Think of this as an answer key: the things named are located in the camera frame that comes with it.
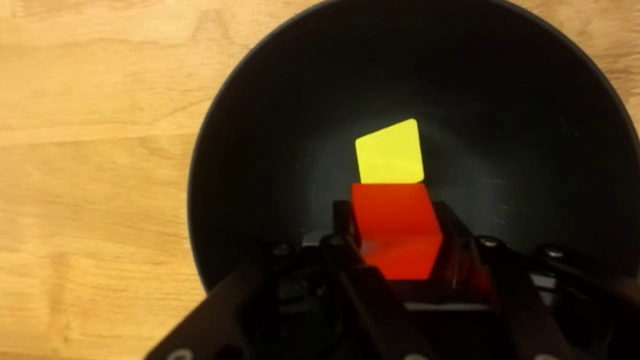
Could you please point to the red cube block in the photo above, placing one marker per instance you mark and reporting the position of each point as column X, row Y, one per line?
column 399, row 229

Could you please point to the black bowl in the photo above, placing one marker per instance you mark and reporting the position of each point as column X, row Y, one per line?
column 523, row 138

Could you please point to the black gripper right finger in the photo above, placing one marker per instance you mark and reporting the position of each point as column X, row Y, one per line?
column 487, row 271

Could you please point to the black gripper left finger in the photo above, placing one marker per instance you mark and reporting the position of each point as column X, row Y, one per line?
column 365, row 303

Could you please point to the yellow cube block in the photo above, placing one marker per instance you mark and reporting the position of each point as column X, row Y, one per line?
column 391, row 155

